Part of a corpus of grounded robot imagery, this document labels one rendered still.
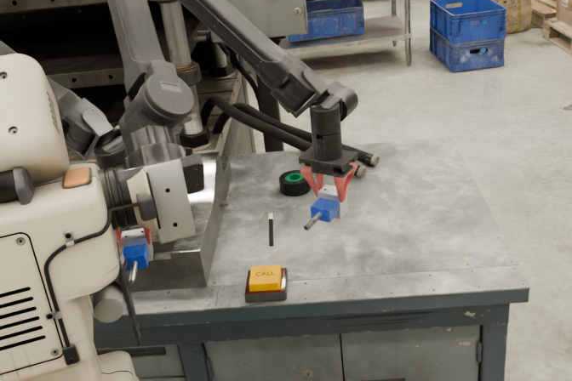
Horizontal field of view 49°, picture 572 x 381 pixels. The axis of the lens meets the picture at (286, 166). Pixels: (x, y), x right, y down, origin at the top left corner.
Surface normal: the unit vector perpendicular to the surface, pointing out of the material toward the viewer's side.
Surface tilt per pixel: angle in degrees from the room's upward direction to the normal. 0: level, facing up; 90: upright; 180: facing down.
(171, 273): 90
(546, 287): 0
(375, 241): 0
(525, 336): 0
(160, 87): 47
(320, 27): 93
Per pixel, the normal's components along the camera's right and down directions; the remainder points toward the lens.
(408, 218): -0.11, -0.89
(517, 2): 0.37, 0.29
